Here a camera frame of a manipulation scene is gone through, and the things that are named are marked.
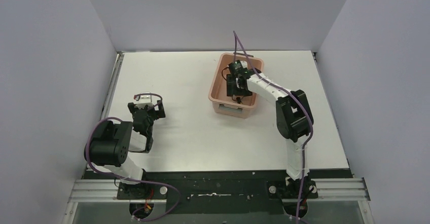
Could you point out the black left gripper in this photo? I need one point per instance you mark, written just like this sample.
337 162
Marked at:
147 109

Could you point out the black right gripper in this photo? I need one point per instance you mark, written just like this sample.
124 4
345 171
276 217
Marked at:
233 86

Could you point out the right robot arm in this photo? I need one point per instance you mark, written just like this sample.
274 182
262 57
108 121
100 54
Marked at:
293 117

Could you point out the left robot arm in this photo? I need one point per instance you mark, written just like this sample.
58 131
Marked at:
112 139

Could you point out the pink plastic bin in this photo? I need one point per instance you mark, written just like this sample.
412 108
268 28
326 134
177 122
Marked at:
221 102

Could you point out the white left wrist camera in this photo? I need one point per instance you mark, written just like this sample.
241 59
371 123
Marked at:
141 101

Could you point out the aluminium side rail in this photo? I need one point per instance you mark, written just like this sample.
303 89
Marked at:
112 86

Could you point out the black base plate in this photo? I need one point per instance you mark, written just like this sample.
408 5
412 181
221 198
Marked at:
223 192

